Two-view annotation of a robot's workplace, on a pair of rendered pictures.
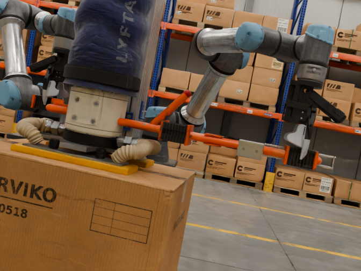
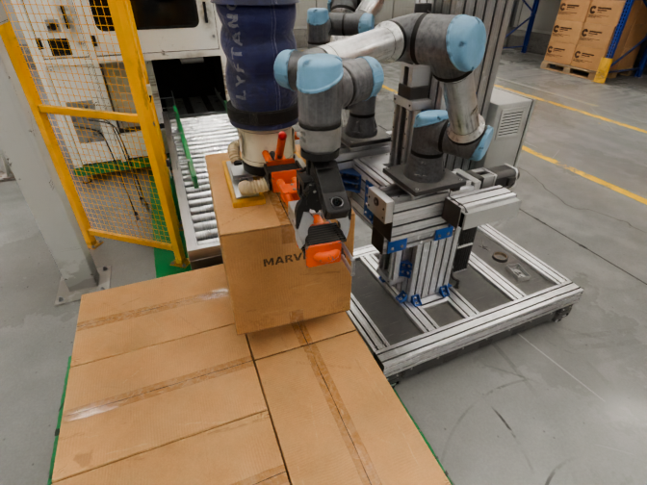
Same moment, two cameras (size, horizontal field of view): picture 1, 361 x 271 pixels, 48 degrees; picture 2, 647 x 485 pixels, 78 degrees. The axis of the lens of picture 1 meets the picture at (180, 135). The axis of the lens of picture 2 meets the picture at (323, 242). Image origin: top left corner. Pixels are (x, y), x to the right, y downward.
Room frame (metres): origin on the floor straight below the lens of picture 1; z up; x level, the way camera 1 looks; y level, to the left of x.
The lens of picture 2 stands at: (0.80, -0.95, 1.68)
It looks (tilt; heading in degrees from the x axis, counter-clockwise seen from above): 35 degrees down; 63
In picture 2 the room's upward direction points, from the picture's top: straight up
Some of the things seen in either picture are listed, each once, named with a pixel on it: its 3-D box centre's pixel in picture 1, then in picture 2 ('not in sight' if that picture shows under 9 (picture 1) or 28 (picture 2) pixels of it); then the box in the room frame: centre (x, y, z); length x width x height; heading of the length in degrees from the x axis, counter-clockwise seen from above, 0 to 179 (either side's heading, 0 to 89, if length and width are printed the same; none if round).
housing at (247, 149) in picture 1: (250, 149); (303, 214); (1.12, -0.20, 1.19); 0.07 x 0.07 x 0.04; 81
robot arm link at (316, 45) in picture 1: (316, 46); (321, 91); (1.11, -0.32, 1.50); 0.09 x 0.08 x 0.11; 24
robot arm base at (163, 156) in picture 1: (153, 147); (425, 161); (1.75, 0.11, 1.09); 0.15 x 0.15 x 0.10
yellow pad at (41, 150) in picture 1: (76, 152); (241, 176); (1.11, 0.28, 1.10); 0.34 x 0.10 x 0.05; 81
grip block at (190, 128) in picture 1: (176, 132); (283, 174); (1.16, 0.01, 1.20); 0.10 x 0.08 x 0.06; 171
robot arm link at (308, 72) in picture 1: (311, 75); (318, 137); (1.11, -0.32, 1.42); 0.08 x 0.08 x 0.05
